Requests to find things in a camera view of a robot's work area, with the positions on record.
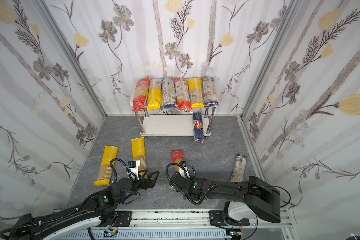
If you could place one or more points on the white two-tier shelf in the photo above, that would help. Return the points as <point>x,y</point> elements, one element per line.
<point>170,122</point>

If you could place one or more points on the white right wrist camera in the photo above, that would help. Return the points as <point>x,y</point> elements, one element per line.
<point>183,170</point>

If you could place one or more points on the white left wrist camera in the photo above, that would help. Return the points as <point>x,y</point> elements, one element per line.
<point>133,170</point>

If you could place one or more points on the red spaghetti bag with label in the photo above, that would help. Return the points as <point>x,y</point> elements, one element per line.
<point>182,95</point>

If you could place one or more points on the dark blue Barilla pasta box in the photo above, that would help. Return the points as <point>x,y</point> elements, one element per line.
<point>198,128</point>

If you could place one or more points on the yellow-end spaghetti bag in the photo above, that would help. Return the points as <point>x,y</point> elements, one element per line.
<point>196,93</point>

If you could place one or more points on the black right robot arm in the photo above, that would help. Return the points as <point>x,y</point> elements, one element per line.
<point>262,198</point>

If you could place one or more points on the yellow Pastatime spaghetti bag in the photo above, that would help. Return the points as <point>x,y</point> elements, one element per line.
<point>139,153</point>

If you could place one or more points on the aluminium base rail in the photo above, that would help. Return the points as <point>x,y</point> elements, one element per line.
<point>190,219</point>

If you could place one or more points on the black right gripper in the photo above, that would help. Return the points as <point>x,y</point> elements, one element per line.
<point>176,177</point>

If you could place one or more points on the dark blue clear spaghetti bag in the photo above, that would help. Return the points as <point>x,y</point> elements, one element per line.
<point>209,92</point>

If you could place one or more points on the white slotted cable duct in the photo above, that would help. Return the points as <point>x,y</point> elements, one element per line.
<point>151,234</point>

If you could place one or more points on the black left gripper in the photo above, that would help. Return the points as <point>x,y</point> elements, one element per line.
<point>145,181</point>

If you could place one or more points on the red clear spaghetti bag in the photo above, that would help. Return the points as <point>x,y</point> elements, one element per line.
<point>140,95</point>

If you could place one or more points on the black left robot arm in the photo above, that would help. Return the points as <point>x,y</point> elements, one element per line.
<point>93,211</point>

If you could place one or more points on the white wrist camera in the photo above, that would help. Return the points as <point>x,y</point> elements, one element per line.
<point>183,170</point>
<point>133,170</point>

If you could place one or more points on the yellow spaghetti bag far left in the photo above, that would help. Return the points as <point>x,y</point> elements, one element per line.
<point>105,172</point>

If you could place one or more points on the clear spaghetti bag blue end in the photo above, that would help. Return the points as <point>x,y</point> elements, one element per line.
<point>168,93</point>

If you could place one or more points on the brown and yellow spaghetti pack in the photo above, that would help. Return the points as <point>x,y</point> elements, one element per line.
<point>154,99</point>

